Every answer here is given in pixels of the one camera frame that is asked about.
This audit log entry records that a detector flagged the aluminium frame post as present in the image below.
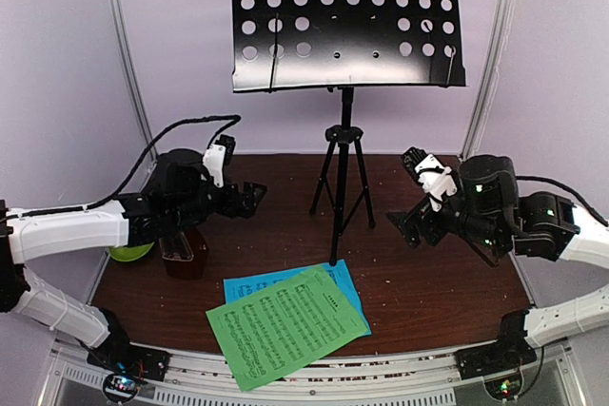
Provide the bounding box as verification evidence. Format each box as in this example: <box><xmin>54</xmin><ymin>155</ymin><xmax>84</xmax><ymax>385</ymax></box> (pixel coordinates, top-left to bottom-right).
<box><xmin>108</xmin><ymin>0</ymin><xmax>153</xmax><ymax>144</ymax></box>
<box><xmin>460</xmin><ymin>0</ymin><xmax>516</xmax><ymax>160</ymax></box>

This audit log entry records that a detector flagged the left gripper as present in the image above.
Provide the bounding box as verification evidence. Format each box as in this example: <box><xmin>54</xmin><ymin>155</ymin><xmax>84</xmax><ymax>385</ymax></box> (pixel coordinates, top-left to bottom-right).
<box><xmin>170</xmin><ymin>175</ymin><xmax>266</xmax><ymax>228</ymax></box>

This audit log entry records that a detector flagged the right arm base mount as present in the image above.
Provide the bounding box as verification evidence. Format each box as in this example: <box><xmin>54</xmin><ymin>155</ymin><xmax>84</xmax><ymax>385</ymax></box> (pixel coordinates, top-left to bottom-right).
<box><xmin>454</xmin><ymin>342</ymin><xmax>542</xmax><ymax>404</ymax></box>

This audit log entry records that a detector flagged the left aluminium frame post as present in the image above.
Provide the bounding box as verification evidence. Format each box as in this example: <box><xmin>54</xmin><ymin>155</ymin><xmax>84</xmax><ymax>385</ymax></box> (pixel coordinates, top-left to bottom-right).
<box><xmin>108</xmin><ymin>0</ymin><xmax>153</xmax><ymax>144</ymax></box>

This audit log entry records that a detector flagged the brown metronome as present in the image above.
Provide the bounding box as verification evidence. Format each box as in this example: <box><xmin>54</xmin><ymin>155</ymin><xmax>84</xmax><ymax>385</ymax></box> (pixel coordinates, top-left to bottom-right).
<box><xmin>159</xmin><ymin>227</ymin><xmax>208</xmax><ymax>280</ymax></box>

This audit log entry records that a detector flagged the green sheet music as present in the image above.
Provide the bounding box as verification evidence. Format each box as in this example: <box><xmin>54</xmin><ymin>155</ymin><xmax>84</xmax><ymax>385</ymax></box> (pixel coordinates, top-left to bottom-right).
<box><xmin>206</xmin><ymin>264</ymin><xmax>368</xmax><ymax>392</ymax></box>

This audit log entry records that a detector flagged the front aluminium rail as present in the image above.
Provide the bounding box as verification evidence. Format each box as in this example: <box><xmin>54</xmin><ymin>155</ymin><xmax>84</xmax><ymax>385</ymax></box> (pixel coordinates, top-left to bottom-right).
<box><xmin>47</xmin><ymin>322</ymin><xmax>580</xmax><ymax>406</ymax></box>

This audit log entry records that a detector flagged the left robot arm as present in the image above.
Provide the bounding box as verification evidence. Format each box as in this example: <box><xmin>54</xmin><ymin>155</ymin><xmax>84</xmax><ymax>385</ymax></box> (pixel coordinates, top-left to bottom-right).
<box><xmin>1</xmin><ymin>145</ymin><xmax>266</xmax><ymax>372</ymax></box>

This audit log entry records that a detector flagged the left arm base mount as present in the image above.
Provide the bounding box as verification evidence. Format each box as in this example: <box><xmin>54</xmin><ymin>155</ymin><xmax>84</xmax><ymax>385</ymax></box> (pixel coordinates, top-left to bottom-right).
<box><xmin>85</xmin><ymin>345</ymin><xmax>170</xmax><ymax>405</ymax></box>

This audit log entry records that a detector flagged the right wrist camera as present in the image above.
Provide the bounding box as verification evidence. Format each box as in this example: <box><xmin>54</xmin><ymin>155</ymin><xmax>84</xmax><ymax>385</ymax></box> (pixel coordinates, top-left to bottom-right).
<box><xmin>401</xmin><ymin>146</ymin><xmax>458</xmax><ymax>212</ymax></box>

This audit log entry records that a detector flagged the blue sheet music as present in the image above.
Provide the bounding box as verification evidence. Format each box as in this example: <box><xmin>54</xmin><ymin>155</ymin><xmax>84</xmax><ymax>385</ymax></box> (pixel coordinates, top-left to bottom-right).
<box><xmin>224</xmin><ymin>260</ymin><xmax>372</xmax><ymax>336</ymax></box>

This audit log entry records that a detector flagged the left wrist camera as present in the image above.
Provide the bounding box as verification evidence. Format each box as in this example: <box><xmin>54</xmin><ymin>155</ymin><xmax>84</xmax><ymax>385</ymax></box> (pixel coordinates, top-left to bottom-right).
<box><xmin>203</xmin><ymin>134</ymin><xmax>236</xmax><ymax>188</ymax></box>

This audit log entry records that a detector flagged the right aluminium frame post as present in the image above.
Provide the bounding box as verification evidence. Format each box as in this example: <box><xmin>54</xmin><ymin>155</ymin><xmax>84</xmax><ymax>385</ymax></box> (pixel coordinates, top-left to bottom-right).
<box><xmin>460</xmin><ymin>0</ymin><xmax>516</xmax><ymax>160</ymax></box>

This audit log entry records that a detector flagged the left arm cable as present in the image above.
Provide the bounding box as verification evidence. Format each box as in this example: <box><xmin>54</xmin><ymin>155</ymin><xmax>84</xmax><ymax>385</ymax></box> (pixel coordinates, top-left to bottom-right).
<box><xmin>0</xmin><ymin>113</ymin><xmax>243</xmax><ymax>217</ymax></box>

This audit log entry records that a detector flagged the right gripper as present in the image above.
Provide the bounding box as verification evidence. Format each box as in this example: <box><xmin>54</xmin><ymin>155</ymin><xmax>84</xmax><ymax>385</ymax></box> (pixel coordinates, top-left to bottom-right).
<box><xmin>384</xmin><ymin>181</ymin><xmax>505</xmax><ymax>253</ymax></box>

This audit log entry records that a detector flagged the green saucer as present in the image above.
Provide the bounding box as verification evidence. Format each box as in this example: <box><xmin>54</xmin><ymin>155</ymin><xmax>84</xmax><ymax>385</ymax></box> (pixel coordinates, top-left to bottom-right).
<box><xmin>108</xmin><ymin>242</ymin><xmax>155</xmax><ymax>262</ymax></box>

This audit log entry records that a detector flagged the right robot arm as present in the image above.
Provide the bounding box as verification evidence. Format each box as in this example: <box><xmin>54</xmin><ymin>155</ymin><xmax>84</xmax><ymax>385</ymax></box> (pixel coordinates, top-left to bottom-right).
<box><xmin>387</xmin><ymin>147</ymin><xmax>608</xmax><ymax>370</ymax></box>

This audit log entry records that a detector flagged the black music stand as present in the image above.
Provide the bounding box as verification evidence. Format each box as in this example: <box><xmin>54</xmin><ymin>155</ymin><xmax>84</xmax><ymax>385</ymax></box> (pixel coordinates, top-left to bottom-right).
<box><xmin>231</xmin><ymin>0</ymin><xmax>466</xmax><ymax>240</ymax></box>

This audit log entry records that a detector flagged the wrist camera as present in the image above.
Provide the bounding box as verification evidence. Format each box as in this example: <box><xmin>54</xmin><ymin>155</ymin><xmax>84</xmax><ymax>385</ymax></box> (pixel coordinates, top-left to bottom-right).
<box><xmin>203</xmin><ymin>134</ymin><xmax>236</xmax><ymax>188</ymax></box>
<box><xmin>401</xmin><ymin>146</ymin><xmax>458</xmax><ymax>212</ymax></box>

